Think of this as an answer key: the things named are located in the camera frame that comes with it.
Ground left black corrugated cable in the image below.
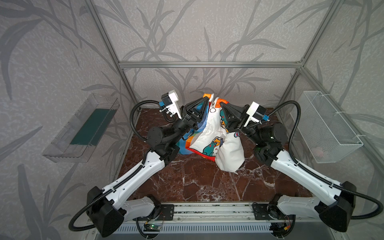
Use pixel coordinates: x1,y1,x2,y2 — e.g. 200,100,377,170
68,100,169,232

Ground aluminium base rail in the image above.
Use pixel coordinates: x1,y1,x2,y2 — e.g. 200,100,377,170
86,201,343,224

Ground aluminium frame of enclosure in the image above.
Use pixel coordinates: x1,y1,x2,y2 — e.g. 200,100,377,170
91,1,384,174

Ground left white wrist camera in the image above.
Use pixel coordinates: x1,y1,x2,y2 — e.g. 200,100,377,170
159,90,182,119

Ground colourful rainbow kids jacket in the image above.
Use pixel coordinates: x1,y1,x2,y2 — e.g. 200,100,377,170
177,94,245,173

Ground right circuit board with wires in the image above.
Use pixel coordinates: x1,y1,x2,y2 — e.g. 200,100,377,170
270,223,291,237

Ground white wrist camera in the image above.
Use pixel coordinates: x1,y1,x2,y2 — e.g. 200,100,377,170
244,102,269,127
159,90,182,119

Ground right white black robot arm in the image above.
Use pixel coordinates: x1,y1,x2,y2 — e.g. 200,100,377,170
218,102,357,232

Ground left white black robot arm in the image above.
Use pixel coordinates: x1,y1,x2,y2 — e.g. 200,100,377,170
69,95,211,238

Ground clear plastic wall tray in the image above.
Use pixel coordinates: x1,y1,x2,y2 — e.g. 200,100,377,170
42,94,120,163

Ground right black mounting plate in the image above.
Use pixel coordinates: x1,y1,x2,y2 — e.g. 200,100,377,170
252,203,296,222

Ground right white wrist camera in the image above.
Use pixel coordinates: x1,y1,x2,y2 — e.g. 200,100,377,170
244,102,269,127

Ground pink object in basket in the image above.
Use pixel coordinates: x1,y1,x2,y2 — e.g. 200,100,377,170
311,147,325,158

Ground right black corrugated cable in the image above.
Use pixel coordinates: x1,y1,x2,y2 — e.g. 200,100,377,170
263,100,384,220

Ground black mounting plate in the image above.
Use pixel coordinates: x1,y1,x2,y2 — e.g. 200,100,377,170
252,203,296,222
137,204,175,221

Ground white wire mesh basket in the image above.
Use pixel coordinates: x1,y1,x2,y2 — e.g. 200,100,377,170
294,91,364,164

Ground black corrugated cable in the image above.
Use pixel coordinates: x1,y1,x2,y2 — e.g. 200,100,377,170
263,100,384,220
68,100,169,232

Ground left green circuit board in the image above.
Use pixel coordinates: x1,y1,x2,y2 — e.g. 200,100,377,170
144,223,162,232

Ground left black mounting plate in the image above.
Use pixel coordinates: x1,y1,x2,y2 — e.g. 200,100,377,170
137,204,175,221

